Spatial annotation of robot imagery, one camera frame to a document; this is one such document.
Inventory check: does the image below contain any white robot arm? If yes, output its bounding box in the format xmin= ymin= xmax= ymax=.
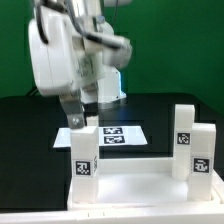
xmin=28 ymin=0 xmax=132 ymax=129

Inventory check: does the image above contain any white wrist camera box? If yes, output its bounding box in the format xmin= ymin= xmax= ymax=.
xmin=79 ymin=31 xmax=134 ymax=70

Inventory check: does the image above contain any white frame rail front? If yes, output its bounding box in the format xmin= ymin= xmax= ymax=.
xmin=0 ymin=205 xmax=224 ymax=224

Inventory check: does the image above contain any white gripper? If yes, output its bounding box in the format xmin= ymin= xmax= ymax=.
xmin=28 ymin=15 xmax=104 ymax=129

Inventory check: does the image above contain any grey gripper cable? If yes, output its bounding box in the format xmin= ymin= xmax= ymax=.
xmin=34 ymin=0 xmax=114 ymax=46

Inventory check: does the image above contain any white marker plate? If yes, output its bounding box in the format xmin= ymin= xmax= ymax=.
xmin=53 ymin=126 xmax=148 ymax=148

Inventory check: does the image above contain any white desk top tray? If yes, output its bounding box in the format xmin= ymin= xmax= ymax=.
xmin=67 ymin=158 xmax=224 ymax=210

